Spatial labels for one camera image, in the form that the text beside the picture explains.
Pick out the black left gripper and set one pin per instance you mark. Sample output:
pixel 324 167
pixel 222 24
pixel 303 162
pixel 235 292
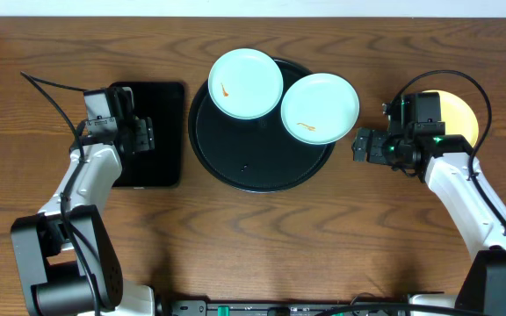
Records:
pixel 144 134

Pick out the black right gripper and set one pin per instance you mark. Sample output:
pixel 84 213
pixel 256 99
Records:
pixel 376 137

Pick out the light blue plate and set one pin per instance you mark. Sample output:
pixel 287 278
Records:
pixel 245 83
pixel 320 108

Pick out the yellow plate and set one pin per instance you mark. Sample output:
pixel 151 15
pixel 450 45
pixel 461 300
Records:
pixel 458 116

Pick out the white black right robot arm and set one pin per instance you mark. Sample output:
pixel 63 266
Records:
pixel 445 163

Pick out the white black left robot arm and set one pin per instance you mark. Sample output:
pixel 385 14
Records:
pixel 65 258

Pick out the black rectangular tray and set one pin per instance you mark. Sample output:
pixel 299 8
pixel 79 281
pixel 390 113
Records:
pixel 163 103

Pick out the black round tray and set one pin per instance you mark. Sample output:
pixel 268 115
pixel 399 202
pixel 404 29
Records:
pixel 257 155

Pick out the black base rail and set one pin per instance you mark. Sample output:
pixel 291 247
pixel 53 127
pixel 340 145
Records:
pixel 203 307

